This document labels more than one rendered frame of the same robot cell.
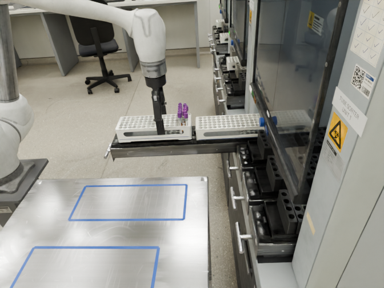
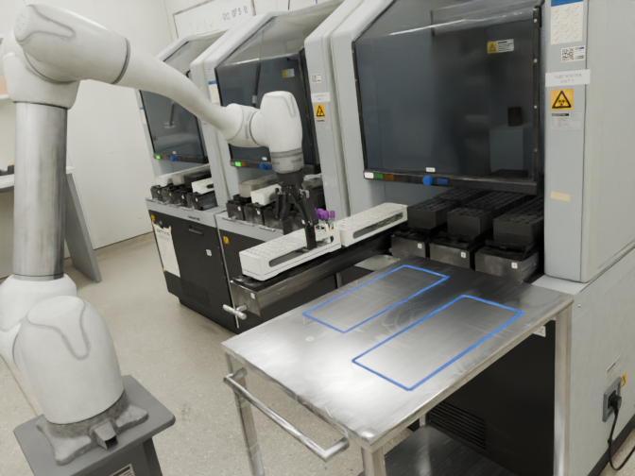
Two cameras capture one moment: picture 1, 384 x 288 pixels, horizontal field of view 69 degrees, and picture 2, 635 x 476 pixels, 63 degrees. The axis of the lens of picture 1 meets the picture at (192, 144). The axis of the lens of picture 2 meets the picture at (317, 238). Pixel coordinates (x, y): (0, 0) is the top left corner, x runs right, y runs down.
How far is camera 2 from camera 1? 1.04 m
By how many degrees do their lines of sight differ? 41
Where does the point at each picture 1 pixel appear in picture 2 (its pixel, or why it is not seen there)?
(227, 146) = (379, 243)
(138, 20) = (280, 100)
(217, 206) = not seen: hidden behind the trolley
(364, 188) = (597, 123)
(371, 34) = (568, 26)
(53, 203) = (294, 337)
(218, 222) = not seen: hidden behind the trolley
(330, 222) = (586, 165)
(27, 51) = not seen: outside the picture
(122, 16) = (224, 112)
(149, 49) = (296, 131)
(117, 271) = (463, 319)
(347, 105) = (564, 76)
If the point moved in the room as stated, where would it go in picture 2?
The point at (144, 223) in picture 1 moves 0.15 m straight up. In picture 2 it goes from (422, 295) to (417, 232)
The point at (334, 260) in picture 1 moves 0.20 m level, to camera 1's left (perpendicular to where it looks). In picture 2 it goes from (593, 207) to (559, 232)
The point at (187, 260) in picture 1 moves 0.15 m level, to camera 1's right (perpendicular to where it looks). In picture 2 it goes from (498, 286) to (528, 263)
